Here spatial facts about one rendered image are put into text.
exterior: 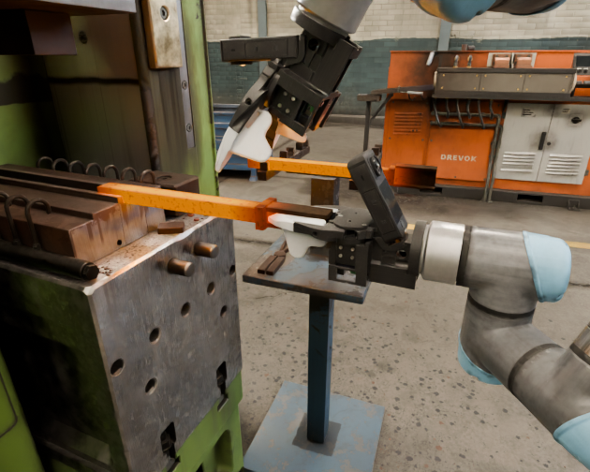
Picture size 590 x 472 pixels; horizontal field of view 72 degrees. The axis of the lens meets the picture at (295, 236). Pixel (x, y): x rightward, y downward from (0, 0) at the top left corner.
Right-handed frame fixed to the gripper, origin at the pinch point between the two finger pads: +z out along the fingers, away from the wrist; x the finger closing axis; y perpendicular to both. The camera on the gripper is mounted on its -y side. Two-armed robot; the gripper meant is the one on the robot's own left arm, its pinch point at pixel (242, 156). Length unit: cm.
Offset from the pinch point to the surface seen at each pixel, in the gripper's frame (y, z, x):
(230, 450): 26, 82, 15
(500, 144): 75, 26, 347
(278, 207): 8.2, 2.7, -0.9
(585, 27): 118, -121, 770
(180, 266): -1.9, 24.1, -0.1
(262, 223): 7.7, 5.4, -2.4
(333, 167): 6.8, 6.7, 33.5
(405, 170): 19.6, -0.7, 35.1
